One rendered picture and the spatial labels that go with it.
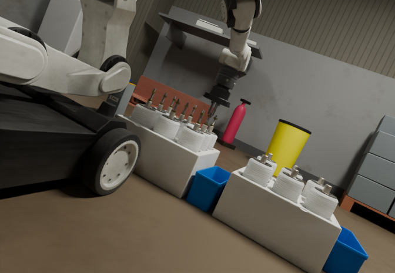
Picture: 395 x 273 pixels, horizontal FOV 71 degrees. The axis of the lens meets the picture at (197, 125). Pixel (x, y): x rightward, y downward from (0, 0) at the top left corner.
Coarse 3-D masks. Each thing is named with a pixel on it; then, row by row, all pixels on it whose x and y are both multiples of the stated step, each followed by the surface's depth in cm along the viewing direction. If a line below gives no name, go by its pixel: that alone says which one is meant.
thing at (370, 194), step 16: (384, 128) 290; (368, 144) 317; (384, 144) 258; (368, 160) 263; (384, 160) 257; (368, 176) 261; (384, 176) 255; (352, 192) 265; (368, 192) 259; (384, 192) 253; (384, 208) 252
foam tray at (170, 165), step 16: (128, 128) 111; (144, 128) 109; (144, 144) 109; (160, 144) 107; (176, 144) 105; (144, 160) 108; (160, 160) 106; (176, 160) 105; (192, 160) 103; (208, 160) 121; (144, 176) 108; (160, 176) 106; (176, 176) 104; (192, 176) 107; (176, 192) 104
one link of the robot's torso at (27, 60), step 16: (0, 32) 56; (16, 32) 59; (0, 48) 56; (16, 48) 59; (32, 48) 62; (0, 64) 58; (16, 64) 61; (32, 64) 64; (0, 80) 60; (16, 80) 63; (32, 80) 67
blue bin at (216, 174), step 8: (208, 168) 118; (216, 168) 131; (200, 176) 103; (208, 176) 123; (216, 176) 131; (224, 176) 130; (192, 184) 105; (200, 184) 103; (208, 184) 102; (216, 184) 101; (224, 184) 106; (192, 192) 104; (200, 192) 103; (208, 192) 102; (216, 192) 102; (192, 200) 104; (200, 200) 103; (208, 200) 102; (216, 200) 110; (200, 208) 103; (208, 208) 103
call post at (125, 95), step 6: (126, 90) 123; (132, 90) 128; (108, 96) 124; (114, 96) 123; (120, 96) 123; (126, 96) 125; (114, 102) 123; (120, 102) 123; (126, 102) 127; (120, 108) 125; (114, 114) 123; (120, 114) 127
